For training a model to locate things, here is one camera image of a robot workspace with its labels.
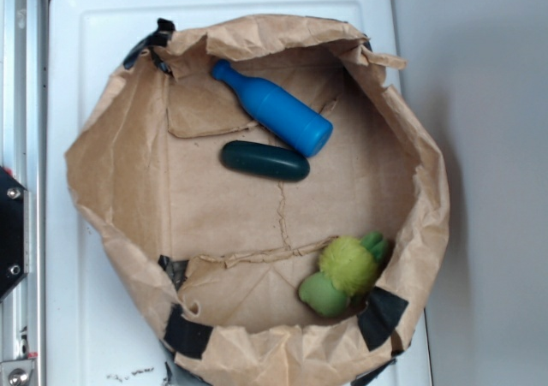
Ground green plush animal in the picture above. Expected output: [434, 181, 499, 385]
[298, 231, 390, 318]

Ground brown paper bag bin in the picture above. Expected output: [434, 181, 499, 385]
[66, 15, 450, 385]

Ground dark green cucumber toy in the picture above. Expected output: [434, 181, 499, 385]
[219, 140, 310, 181]

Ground blue plastic bottle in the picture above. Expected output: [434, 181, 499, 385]
[211, 60, 333, 157]

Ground white plastic bin lid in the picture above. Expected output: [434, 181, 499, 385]
[45, 0, 434, 386]

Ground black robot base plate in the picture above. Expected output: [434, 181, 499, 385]
[0, 167, 28, 301]

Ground aluminium frame rail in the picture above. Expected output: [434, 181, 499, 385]
[1, 0, 49, 385]

